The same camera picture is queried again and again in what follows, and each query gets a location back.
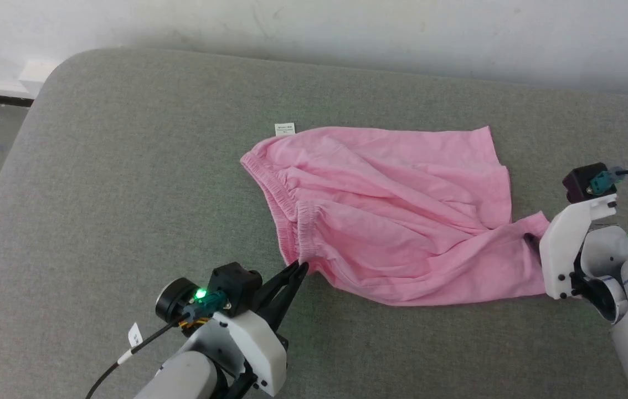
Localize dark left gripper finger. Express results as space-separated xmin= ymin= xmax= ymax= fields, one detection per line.
xmin=266 ymin=264 xmax=310 ymax=334
xmin=258 ymin=262 xmax=302 ymax=312

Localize pink shorts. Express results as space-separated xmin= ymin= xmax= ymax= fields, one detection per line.
xmin=240 ymin=122 xmax=552 ymax=307

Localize grey fabric sofa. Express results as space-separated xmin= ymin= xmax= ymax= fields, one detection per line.
xmin=0 ymin=47 xmax=628 ymax=399

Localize black left cable teal plug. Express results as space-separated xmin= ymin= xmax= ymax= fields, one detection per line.
xmin=85 ymin=293 xmax=227 ymax=399

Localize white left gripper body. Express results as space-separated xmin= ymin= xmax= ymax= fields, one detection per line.
xmin=197 ymin=309 xmax=289 ymax=397

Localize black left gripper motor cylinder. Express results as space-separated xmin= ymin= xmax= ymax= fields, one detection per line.
xmin=155 ymin=277 xmax=199 ymax=326

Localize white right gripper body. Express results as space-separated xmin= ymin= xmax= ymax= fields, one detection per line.
xmin=538 ymin=193 xmax=619 ymax=300

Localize white wall trim ledge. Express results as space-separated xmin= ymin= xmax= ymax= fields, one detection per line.
xmin=0 ymin=58 xmax=63 ymax=100

